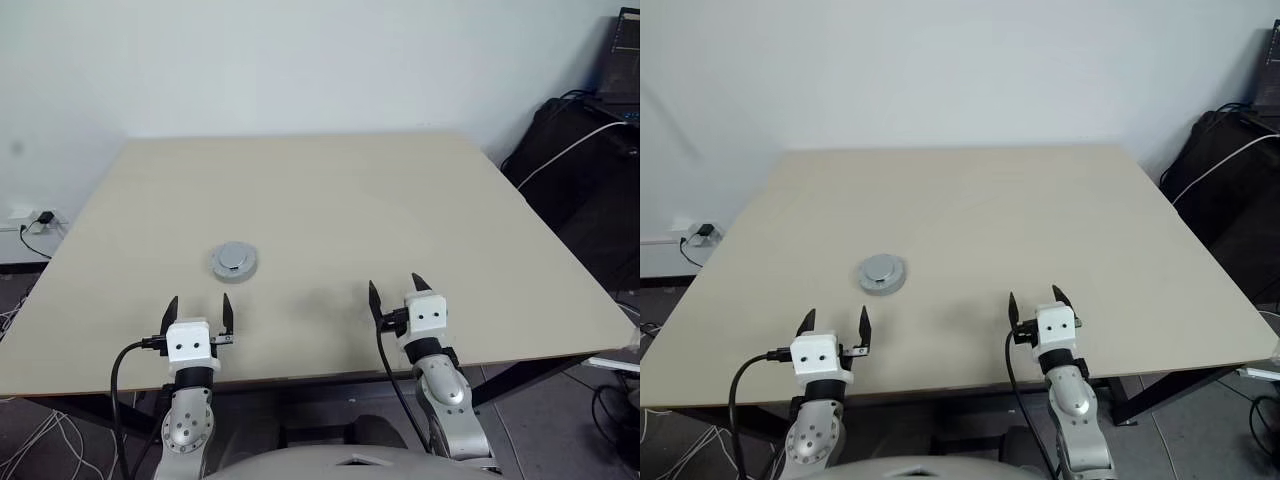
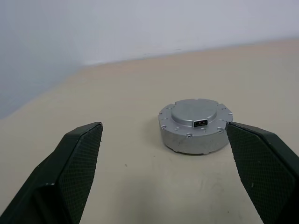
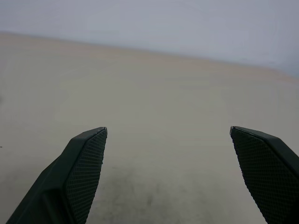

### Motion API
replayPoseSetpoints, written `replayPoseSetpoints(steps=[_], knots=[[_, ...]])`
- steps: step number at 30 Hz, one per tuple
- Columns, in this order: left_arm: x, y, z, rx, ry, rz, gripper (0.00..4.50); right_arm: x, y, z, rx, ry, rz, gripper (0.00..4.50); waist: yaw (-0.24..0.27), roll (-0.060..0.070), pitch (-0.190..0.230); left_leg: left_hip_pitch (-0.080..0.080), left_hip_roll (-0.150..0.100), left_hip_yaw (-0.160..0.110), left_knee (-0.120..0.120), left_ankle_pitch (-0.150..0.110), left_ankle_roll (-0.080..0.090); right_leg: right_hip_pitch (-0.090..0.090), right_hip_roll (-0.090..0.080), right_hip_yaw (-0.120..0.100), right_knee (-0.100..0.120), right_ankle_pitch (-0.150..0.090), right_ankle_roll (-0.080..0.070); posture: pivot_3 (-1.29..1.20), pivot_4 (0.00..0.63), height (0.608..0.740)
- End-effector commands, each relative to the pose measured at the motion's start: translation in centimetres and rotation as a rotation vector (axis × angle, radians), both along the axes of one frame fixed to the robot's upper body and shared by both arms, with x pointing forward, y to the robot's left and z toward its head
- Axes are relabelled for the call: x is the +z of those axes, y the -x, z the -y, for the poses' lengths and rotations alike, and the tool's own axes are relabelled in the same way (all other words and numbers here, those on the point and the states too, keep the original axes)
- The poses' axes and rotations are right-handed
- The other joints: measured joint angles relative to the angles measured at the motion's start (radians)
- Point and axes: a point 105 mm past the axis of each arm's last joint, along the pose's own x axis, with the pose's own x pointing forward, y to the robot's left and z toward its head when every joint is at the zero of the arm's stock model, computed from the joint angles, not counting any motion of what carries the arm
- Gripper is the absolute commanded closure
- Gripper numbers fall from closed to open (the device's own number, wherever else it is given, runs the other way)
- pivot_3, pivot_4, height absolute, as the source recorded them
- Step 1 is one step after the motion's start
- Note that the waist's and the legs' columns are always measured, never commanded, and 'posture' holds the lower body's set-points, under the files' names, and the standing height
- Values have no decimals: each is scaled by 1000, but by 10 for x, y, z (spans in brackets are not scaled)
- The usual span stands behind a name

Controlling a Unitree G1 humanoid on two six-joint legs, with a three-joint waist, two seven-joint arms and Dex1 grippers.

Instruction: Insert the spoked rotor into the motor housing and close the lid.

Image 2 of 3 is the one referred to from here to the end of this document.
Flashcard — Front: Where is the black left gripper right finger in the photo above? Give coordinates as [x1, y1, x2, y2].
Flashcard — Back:
[226, 121, 299, 224]

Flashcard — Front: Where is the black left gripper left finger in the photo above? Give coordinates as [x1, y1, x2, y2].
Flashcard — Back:
[0, 121, 103, 224]

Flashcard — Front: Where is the round silver metal motor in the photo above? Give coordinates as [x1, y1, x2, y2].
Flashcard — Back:
[158, 98, 234, 139]

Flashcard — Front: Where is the silver cylindrical motor housing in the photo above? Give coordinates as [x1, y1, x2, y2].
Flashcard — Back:
[160, 121, 231, 155]

